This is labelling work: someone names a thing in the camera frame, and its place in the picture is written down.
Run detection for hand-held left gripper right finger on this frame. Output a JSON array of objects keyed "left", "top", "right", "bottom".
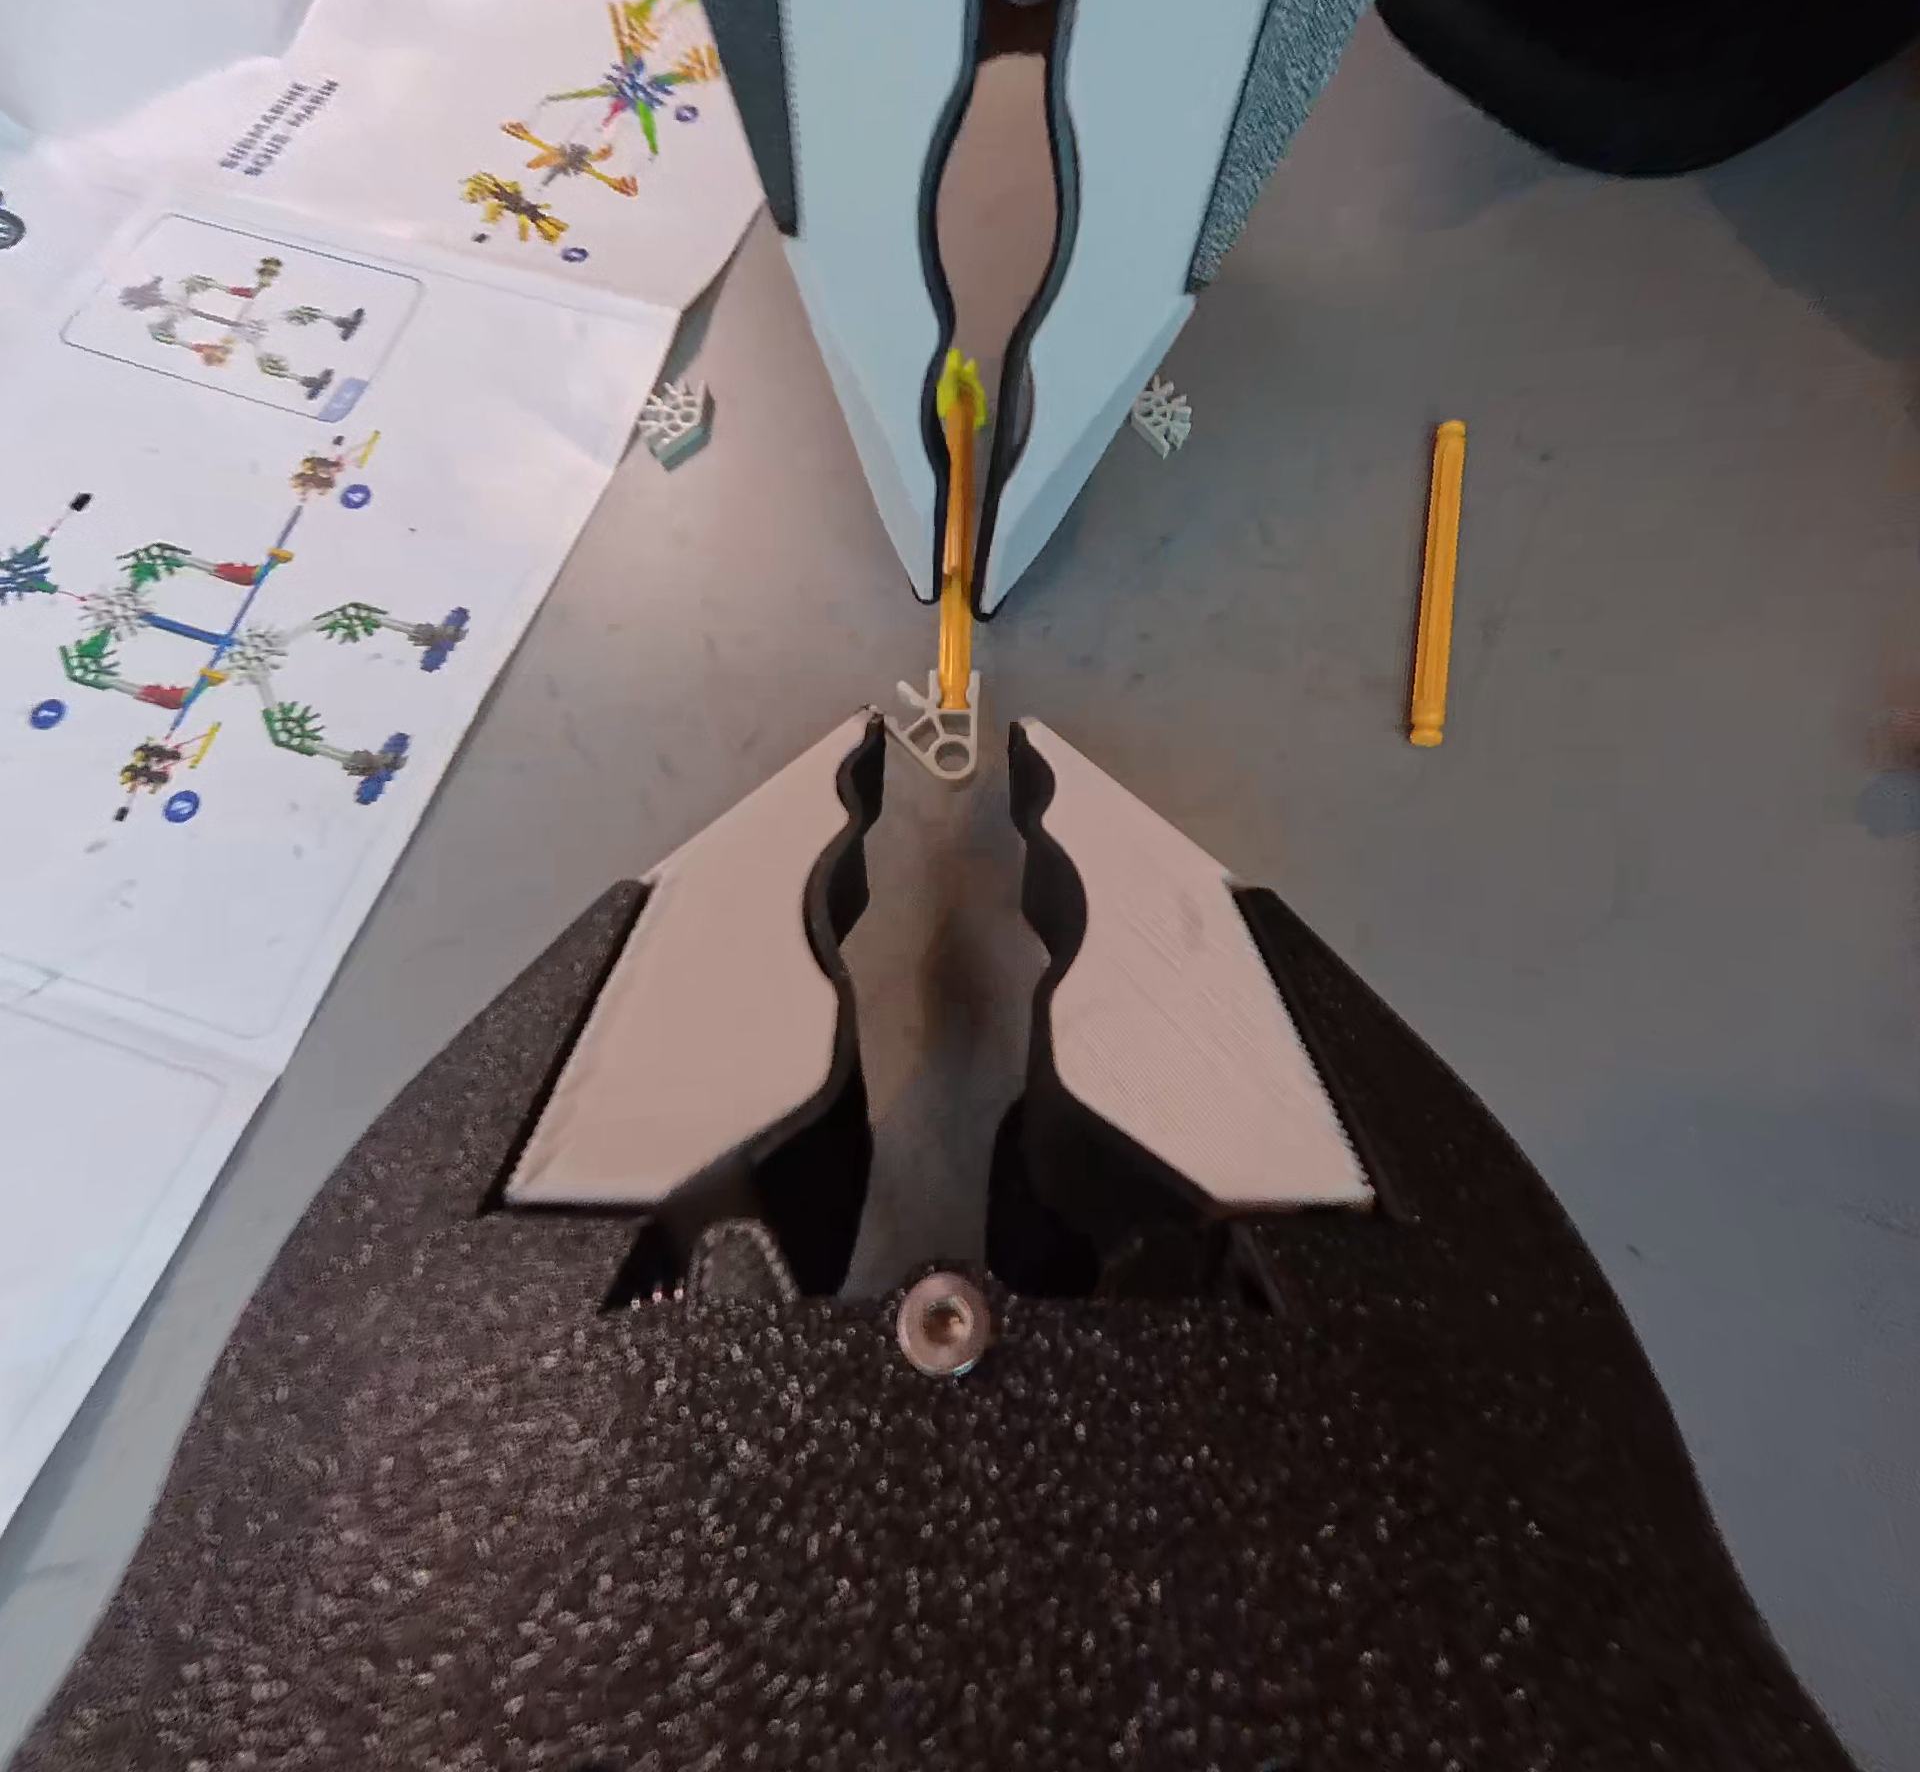
[{"left": 1007, "top": 722, "right": 1376, "bottom": 1211}]

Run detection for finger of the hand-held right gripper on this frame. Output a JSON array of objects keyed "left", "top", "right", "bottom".
[
  {"left": 772, "top": 0, "right": 980, "bottom": 608},
  {"left": 977, "top": 0, "right": 1303, "bottom": 608}
]

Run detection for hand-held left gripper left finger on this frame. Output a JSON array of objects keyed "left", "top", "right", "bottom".
[{"left": 504, "top": 717, "right": 894, "bottom": 1211}]

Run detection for orange toy rod chain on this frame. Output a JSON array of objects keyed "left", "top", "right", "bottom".
[{"left": 893, "top": 348, "right": 996, "bottom": 788}]

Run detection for grey desk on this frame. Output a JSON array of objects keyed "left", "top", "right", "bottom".
[{"left": 0, "top": 2, "right": 1920, "bottom": 1772}]

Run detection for long orange toy rod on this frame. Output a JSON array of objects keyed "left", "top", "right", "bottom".
[{"left": 1402, "top": 417, "right": 1477, "bottom": 752}]

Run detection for printed instruction sheet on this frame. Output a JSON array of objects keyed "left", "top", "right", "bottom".
[{"left": 0, "top": 0, "right": 770, "bottom": 1534}]

